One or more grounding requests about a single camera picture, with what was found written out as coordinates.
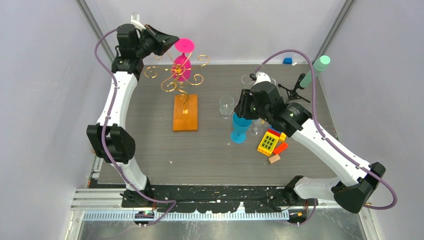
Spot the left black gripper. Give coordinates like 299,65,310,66
135,24,179,60

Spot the clear stemless wine glass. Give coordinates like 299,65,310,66
219,95,235,119

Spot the blue wine glass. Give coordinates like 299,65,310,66
230,113,252,144

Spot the pink wine glass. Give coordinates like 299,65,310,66
171,38,195,82

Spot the clear tall wine glass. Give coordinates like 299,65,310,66
240,74,255,89

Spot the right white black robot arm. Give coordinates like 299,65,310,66
234,81,386,214

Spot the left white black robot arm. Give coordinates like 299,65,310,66
86,23,179,207

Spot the red toy brick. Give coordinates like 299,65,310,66
267,128,281,138

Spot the yellow toy block window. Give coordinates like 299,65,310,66
257,131,279,157

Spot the yellow toy brick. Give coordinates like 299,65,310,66
278,133,287,143

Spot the black mini tripod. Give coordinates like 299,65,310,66
277,73,311,103

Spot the orange toy block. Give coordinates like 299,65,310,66
273,142,289,155

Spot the tan wooden block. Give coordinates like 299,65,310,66
268,154,281,164

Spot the small blue object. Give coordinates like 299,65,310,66
283,57,293,65

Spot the mint green cylinder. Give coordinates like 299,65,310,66
299,55,331,89

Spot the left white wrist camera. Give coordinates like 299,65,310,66
130,13,146,31

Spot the gold wire wine glass rack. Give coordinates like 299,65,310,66
144,51,210,132

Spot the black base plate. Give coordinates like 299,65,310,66
121,184,319,215

